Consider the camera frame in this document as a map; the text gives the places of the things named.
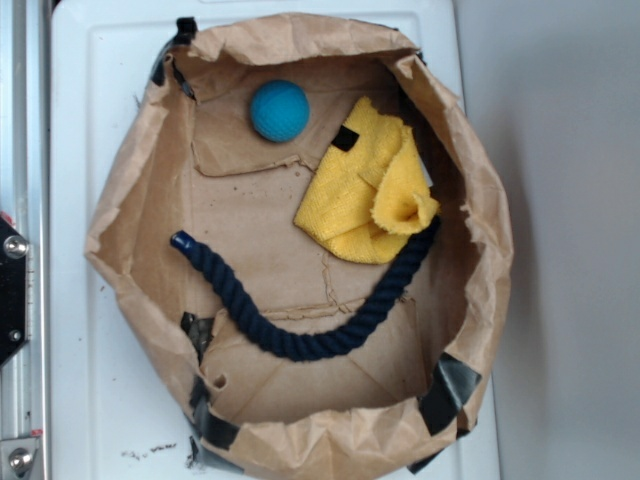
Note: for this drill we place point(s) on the blue textured ball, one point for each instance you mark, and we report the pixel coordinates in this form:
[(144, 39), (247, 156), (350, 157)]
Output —
[(279, 111)]

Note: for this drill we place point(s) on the yellow microfiber cloth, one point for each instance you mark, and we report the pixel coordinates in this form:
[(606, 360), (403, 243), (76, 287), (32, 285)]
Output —
[(369, 194)]

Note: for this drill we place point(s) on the brown paper bag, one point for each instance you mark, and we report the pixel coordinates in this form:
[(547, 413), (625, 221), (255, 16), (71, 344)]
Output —
[(192, 161)]

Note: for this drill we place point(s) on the white plastic tray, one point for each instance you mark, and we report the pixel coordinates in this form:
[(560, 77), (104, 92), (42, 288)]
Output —
[(111, 415)]

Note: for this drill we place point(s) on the black metal bracket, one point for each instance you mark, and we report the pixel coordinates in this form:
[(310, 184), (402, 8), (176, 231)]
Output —
[(13, 294)]

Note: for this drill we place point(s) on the aluminium frame rail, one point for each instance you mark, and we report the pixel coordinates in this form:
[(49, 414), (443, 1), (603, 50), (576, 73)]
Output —
[(25, 128)]

